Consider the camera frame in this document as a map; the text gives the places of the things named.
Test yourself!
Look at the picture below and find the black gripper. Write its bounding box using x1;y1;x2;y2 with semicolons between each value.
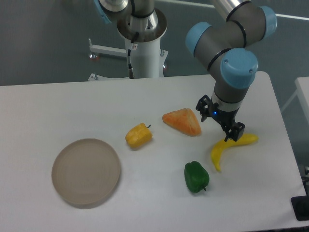
196;95;245;142

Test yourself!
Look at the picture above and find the green bell pepper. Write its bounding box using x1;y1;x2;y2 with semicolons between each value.
184;161;210;193

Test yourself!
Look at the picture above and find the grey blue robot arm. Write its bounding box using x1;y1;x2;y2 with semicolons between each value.
95;0;277;141

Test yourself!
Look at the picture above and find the yellow bell pepper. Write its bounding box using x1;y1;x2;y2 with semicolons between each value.
125;123;153;149

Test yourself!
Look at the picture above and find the yellow banana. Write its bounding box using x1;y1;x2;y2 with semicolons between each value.
211;133;259;172

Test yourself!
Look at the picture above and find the orange triangular fruit slice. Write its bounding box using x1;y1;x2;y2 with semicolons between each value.
162;108;201;136

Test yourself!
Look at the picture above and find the white side table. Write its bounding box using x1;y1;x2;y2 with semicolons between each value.
281;77;309;116

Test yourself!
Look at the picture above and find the black device at edge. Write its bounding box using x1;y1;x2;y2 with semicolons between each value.
291;196;309;221

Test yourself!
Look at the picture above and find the beige round plate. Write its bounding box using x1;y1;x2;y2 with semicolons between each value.
51;138;121;209

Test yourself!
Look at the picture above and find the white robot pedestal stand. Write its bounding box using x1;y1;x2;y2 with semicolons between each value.
87;8;169;82

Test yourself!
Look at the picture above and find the black cable with connector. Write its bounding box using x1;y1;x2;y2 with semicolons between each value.
126;31;140;79

